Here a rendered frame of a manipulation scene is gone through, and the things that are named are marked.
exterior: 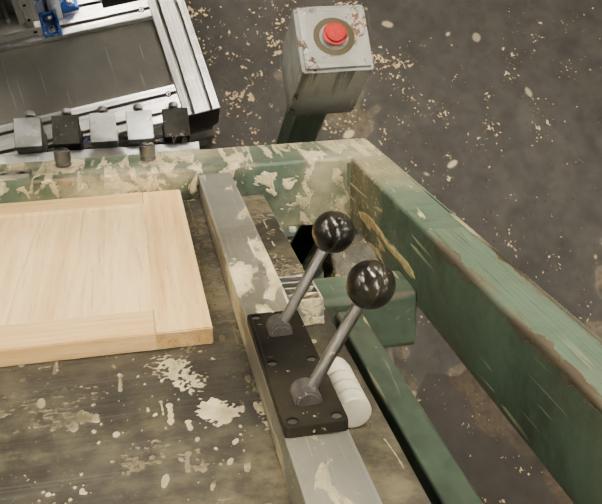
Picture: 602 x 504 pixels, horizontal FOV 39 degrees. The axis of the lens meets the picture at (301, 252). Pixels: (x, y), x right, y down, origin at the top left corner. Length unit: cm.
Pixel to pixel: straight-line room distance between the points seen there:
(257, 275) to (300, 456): 34
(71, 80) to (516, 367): 155
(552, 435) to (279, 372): 24
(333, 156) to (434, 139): 110
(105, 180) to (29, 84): 88
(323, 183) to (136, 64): 93
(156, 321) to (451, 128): 169
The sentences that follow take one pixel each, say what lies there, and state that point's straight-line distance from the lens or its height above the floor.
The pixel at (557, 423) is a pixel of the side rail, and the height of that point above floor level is 144.
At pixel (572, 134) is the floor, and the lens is 259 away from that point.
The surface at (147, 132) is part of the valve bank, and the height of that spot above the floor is 76.
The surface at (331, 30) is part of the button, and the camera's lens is 139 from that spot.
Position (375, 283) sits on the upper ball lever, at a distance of 62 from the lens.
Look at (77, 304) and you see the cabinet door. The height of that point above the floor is 121.
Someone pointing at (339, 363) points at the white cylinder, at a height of 139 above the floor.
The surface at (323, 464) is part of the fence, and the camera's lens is 61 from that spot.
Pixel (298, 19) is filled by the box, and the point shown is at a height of 93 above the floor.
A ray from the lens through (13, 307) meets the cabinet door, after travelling 96.
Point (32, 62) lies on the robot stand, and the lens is 218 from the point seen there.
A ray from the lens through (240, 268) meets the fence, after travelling 94.
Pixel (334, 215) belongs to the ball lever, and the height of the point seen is 144.
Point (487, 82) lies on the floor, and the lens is 255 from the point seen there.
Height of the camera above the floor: 213
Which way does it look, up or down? 73 degrees down
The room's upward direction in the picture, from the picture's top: 30 degrees clockwise
